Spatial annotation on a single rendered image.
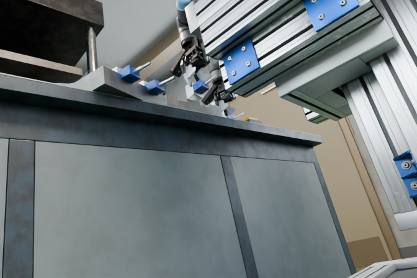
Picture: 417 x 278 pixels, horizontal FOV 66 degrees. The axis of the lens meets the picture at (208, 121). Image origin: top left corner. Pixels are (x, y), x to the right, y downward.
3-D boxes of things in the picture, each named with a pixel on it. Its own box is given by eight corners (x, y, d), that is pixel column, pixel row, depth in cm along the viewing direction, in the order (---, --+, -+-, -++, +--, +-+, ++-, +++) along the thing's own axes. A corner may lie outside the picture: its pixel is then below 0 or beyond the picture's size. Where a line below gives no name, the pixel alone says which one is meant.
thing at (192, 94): (221, 84, 113) (219, 72, 116) (212, 80, 110) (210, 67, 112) (197, 102, 120) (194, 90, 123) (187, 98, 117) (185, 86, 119)
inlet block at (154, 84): (180, 88, 95) (178, 72, 97) (170, 82, 90) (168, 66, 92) (147, 105, 100) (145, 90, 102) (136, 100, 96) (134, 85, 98)
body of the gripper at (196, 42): (197, 56, 117) (192, 32, 122) (181, 69, 121) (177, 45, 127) (211, 64, 122) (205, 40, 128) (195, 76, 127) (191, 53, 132)
